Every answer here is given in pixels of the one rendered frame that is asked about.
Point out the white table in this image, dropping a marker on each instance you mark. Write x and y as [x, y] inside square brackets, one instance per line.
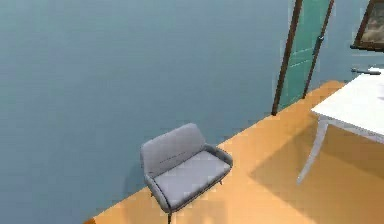
[356, 103]

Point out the green door with brown frame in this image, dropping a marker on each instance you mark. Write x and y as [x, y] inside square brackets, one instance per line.
[305, 50]

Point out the brown framed wall picture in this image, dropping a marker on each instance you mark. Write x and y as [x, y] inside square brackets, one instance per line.
[373, 26]

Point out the gray two-seat couch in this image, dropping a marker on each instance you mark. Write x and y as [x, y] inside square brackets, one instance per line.
[186, 173]

